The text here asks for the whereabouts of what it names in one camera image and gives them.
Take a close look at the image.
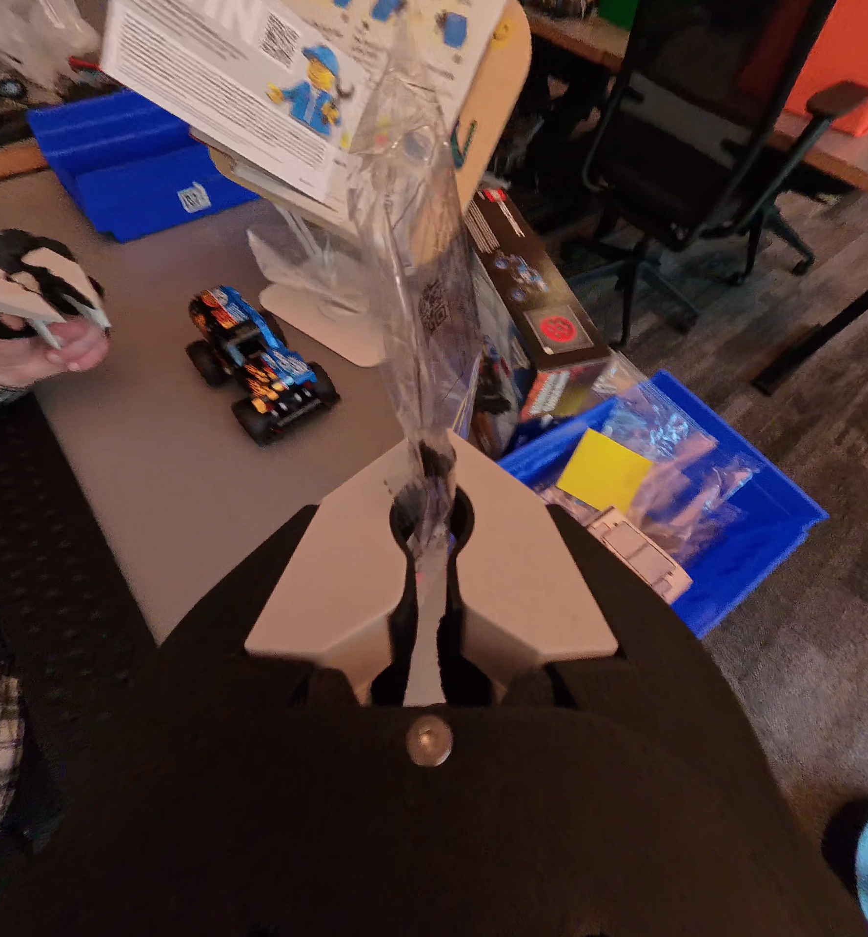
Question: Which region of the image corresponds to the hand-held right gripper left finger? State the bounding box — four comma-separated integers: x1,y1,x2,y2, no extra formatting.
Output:
245,439,435,707

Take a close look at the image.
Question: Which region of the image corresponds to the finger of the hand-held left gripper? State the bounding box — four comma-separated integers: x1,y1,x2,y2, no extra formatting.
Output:
0,267,66,350
20,247,112,330

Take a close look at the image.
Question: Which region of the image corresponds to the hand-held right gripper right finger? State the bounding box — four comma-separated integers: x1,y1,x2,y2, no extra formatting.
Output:
440,430,620,707

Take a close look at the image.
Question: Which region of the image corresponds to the flame-printed toy monster truck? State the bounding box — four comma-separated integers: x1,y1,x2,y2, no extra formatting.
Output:
185,285,342,448

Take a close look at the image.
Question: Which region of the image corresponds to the blue storage bin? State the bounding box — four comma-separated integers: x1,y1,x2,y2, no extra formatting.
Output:
27,91,261,243
498,369,830,640

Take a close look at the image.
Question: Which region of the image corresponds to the dark toy box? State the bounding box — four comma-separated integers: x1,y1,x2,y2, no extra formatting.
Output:
463,189,615,459

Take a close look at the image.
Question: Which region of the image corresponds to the grey desk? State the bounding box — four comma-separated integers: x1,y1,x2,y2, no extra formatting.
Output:
0,172,493,647

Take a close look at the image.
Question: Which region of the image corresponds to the person's left hand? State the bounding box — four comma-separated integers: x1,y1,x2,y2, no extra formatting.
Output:
0,296,111,389

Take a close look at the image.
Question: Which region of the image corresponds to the yellow paper note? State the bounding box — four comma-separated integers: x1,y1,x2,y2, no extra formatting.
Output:
557,428,655,514

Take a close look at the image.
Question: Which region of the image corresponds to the shiny clear plastic bag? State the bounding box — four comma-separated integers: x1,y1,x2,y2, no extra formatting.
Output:
598,351,761,566

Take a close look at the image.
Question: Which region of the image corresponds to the crumpled clear plastic bag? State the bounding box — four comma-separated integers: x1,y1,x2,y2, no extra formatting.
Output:
0,0,102,86

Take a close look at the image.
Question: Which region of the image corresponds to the instruction booklet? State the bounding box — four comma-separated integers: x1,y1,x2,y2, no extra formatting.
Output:
101,0,509,207

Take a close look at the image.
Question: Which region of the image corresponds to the white book stand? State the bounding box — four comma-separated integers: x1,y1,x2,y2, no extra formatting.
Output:
207,0,534,369

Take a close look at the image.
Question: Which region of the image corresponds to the black perforated chair armrest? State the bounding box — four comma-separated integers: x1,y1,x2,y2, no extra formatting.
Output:
0,395,161,742

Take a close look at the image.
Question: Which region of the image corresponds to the black table leg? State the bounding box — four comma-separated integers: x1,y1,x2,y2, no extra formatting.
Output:
750,262,868,397

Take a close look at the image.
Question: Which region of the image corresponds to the black mesh office chair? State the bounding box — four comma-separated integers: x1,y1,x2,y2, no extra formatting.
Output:
582,0,868,346

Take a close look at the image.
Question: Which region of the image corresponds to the brown workbench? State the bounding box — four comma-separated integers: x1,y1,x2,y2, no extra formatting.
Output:
525,11,868,207

